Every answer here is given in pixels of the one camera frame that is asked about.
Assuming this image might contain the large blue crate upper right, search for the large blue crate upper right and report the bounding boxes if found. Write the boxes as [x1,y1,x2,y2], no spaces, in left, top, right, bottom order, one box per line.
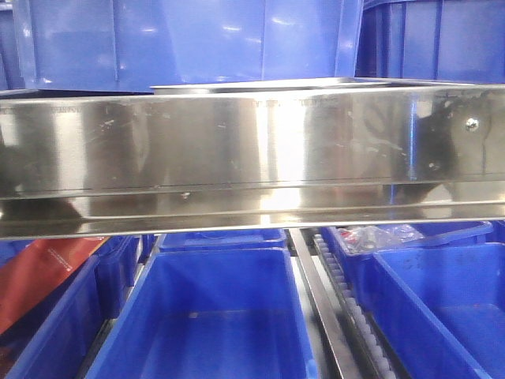
[356,1,504,84]

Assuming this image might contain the clear plastic parts bags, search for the clear plastic parts bags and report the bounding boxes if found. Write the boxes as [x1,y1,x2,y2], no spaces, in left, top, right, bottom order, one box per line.
[337,224,424,255]

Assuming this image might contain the silver metal tray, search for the silver metal tray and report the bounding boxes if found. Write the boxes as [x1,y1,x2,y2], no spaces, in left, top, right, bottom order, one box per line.
[151,77,473,95]

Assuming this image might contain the blue bin lower centre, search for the blue bin lower centre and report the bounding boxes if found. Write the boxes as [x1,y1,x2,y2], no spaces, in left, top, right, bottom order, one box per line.
[87,248,319,378]

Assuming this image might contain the blue bin behind centre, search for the blue bin behind centre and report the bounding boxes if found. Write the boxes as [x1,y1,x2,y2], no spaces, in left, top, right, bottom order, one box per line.
[155,229,287,252]

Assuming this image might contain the large blue crate upper left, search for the large blue crate upper left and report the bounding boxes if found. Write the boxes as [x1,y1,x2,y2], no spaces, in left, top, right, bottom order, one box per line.
[13,1,363,92]

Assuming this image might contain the steel roller track divider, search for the steel roller track divider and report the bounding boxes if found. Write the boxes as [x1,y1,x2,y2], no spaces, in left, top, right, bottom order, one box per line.
[286,228,409,378]

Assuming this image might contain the red paper bag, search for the red paper bag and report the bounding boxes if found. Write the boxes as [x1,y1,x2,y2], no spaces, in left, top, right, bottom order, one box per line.
[1,237,108,332]

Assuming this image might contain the blue bin lower right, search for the blue bin lower right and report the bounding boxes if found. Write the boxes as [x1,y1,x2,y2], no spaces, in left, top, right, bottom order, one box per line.
[371,242,504,378]

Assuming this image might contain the blue bin lower left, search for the blue bin lower left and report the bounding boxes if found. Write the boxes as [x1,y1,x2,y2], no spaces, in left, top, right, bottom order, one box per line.
[1,236,139,378]

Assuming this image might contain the large blue crate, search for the large blue crate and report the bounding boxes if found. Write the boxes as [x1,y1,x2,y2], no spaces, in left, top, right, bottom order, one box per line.
[356,1,504,84]
[13,1,363,92]

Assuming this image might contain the stainless steel shelf rail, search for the stainless steel shelf rail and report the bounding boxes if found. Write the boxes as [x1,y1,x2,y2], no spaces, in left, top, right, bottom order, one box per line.
[1,81,504,239]

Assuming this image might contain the blue bin with plastic bags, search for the blue bin with plastic bags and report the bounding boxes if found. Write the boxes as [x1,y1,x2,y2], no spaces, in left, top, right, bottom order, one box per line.
[320,221,494,310]

